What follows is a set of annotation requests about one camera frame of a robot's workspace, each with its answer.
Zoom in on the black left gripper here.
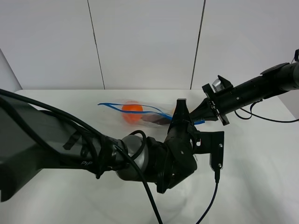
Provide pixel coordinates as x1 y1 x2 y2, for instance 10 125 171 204
157 122 197 194

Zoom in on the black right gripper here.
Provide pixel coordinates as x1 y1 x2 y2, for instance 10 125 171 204
171 75 235 127

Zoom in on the clear zip bag blue seal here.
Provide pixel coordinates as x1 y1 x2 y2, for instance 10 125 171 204
97 99 206 128

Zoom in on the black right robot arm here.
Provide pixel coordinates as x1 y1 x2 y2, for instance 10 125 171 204
190 62 299 126

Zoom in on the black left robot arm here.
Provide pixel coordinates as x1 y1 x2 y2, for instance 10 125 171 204
0 90 197 202

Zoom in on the dark purple eggplant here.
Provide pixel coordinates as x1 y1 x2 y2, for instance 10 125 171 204
142 114 172 126

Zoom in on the orange fruit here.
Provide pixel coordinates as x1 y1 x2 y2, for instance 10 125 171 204
121 101 143 125

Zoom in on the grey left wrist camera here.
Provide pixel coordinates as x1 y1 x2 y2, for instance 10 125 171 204
193 131 224 171

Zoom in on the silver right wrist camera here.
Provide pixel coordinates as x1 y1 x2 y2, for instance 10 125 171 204
212 79 224 92

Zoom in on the black left camera cable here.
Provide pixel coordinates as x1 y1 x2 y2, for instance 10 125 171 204
0 88 221 224

